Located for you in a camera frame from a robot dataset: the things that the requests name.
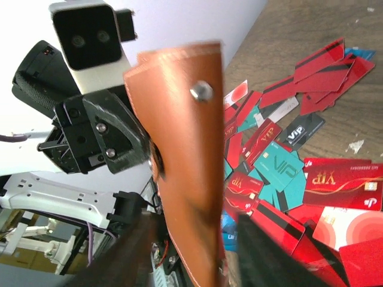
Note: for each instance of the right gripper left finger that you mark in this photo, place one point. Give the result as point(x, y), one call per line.
point(127, 262)

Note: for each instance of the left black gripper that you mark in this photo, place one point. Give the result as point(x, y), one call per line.
point(93, 130)

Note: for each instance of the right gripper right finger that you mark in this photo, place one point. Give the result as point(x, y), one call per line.
point(262, 263)

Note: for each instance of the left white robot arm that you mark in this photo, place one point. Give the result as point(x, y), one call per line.
point(22, 188)

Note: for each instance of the red gold VIP card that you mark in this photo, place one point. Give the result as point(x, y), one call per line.
point(241, 193)

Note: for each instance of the white red circle card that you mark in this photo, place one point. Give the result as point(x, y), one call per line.
point(338, 227)

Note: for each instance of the teal VIP card centre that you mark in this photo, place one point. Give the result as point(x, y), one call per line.
point(278, 166)

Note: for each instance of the red gold card upper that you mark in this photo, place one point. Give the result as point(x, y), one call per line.
point(343, 182)

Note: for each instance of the black VIP card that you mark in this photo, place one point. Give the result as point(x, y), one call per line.
point(300, 130)

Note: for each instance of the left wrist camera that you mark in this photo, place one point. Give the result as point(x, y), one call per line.
point(91, 34)

